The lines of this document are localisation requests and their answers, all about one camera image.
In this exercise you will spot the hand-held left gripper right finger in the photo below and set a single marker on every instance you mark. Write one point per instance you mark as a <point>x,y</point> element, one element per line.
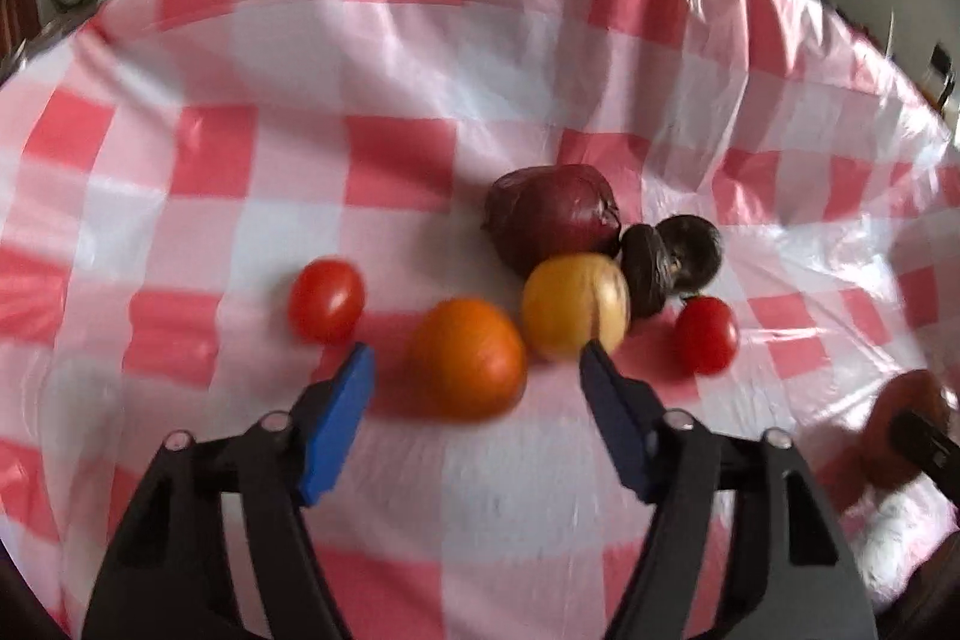
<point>619,422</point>

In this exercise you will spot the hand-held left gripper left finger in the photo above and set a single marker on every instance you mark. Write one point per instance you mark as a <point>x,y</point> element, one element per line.
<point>341,430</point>

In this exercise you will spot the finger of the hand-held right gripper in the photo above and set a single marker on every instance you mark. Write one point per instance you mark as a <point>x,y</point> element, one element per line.
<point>930,449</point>

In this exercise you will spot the orange tangerine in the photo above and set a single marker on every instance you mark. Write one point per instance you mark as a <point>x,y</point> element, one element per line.
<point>466,359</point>
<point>889,452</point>

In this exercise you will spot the red cherry tomato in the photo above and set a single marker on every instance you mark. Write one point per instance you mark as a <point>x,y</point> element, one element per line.
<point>705,334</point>
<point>326,299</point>

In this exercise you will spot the small striped pepino melon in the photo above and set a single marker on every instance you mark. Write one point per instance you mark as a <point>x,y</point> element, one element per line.
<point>575,306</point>

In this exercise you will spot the red onion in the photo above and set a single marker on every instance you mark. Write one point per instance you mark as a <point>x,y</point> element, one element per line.
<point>555,220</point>

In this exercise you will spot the red white checkered tablecloth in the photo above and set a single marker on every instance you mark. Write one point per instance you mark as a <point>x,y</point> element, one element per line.
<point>300,123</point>

